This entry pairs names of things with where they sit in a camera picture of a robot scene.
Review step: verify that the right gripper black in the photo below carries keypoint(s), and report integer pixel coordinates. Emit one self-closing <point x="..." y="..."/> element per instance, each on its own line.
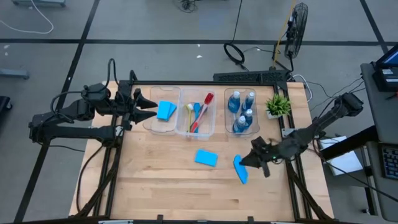
<point x="265" y="149"/>

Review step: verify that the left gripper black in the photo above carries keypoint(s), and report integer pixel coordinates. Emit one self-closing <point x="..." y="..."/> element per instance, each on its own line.
<point x="124" y="107"/>

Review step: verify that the blue dish soap bottle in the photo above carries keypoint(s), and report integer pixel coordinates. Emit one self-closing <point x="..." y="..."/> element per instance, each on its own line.
<point x="240" y="125"/>
<point x="248" y="101"/>
<point x="234" y="102"/>
<point x="247" y="117"/>

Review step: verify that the tall clear plastic tub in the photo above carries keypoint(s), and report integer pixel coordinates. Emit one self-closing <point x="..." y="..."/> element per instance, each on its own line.
<point x="182" y="130"/>

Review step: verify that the yellow-green dish brush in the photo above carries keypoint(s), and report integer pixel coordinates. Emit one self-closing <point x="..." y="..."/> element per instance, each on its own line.
<point x="189" y="107"/>

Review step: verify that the red and white dish brush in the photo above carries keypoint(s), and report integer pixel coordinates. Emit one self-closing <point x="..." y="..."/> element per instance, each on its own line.
<point x="209" y="98"/>

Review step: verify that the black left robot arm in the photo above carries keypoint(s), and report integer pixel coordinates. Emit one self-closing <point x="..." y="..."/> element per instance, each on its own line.
<point x="77" y="132"/>

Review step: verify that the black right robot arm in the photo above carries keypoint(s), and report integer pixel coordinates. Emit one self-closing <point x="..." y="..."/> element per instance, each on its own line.
<point x="323" y="119"/>

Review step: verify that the black table clamp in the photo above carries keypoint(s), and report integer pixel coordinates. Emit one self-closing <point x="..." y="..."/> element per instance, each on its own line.
<point x="160" y="218"/>
<point x="250" y="219"/>

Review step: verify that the green plant in white pot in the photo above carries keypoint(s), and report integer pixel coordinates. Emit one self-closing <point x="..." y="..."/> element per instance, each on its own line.
<point x="278" y="105"/>

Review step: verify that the black perforated equipment case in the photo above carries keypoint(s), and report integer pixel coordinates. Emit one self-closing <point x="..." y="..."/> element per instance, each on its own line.
<point x="248" y="76"/>

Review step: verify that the white box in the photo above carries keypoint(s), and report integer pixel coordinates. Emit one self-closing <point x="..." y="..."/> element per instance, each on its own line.
<point x="345" y="161"/>

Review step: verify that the black beam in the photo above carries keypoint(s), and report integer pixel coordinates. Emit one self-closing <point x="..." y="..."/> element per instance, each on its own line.
<point x="351" y="143"/>

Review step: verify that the grey desk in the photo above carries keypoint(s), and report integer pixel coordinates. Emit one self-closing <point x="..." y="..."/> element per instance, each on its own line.
<point x="377" y="118"/>

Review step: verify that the grey floor bar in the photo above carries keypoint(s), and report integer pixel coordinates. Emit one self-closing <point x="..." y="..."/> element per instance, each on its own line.
<point x="14" y="74"/>

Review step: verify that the black keyboard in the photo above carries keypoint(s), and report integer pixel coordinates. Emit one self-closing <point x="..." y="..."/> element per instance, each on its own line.
<point x="391" y="161"/>

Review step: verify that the black floor object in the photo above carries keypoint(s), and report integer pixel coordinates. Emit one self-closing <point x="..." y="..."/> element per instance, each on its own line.
<point x="3" y="105"/>

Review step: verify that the black floor fan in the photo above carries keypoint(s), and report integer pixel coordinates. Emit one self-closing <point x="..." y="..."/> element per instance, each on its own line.
<point x="298" y="28"/>

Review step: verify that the grey cart base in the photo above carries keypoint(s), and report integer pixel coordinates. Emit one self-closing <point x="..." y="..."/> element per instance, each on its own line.
<point x="38" y="2"/>

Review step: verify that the black laptop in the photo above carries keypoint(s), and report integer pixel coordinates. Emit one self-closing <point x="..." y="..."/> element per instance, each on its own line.
<point x="388" y="74"/>

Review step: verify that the black aluminium table frame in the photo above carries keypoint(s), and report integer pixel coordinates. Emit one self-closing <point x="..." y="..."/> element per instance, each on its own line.
<point x="202" y="82"/>

